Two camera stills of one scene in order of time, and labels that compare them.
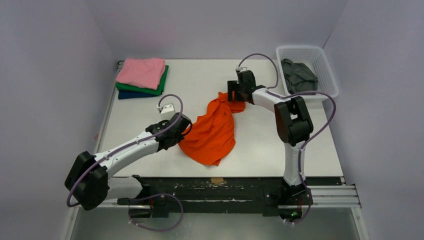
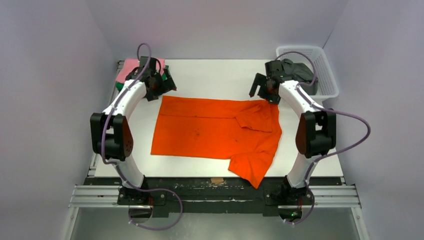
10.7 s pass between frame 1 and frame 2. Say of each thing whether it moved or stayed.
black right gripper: moved
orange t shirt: moved
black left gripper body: moved
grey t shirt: stayed
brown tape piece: stayed
